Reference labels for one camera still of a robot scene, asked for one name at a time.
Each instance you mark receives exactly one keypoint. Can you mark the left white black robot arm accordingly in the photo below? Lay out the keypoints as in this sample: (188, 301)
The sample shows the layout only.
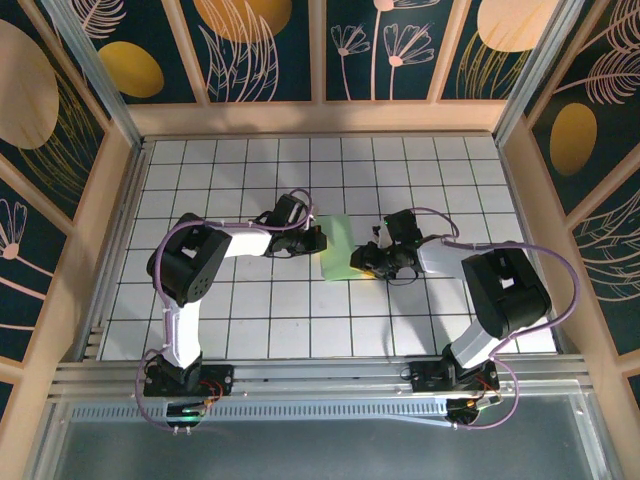
(185, 330)

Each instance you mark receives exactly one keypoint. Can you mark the aluminium corner post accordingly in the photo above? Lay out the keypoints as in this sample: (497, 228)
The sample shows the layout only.
(530, 75)
(100, 85)

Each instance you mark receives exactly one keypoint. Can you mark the grey translucent panel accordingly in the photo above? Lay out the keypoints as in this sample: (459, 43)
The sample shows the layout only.
(320, 450)

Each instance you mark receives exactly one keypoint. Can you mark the aluminium side rail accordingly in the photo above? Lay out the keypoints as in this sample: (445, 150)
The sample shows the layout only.
(117, 250)

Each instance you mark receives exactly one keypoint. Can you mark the black controller board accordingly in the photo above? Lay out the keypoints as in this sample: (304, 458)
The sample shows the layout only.
(185, 412)
(470, 410)

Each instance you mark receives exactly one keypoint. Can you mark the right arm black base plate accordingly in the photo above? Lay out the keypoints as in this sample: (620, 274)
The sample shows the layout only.
(425, 382)

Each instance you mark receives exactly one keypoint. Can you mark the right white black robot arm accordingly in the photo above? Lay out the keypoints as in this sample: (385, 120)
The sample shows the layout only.
(475, 345)

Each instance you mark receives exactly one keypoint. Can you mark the light green cloth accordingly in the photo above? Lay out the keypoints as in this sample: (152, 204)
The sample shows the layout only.
(340, 250)

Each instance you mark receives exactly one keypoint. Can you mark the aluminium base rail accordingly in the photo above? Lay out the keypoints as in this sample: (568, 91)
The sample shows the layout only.
(320, 375)

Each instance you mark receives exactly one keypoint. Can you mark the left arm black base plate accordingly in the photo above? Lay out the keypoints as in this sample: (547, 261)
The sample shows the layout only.
(222, 380)

